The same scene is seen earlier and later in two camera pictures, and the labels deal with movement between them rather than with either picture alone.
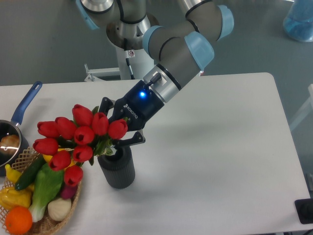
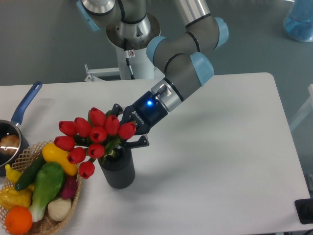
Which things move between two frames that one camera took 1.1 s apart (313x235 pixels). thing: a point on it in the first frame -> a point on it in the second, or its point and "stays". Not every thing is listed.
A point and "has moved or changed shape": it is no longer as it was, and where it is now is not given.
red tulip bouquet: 73,144 has moved or changed shape
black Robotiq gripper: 137,106 -> 146,114
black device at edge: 304,210 stays
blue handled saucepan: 12,141 stays
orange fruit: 18,220 stays
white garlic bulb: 58,209 stays
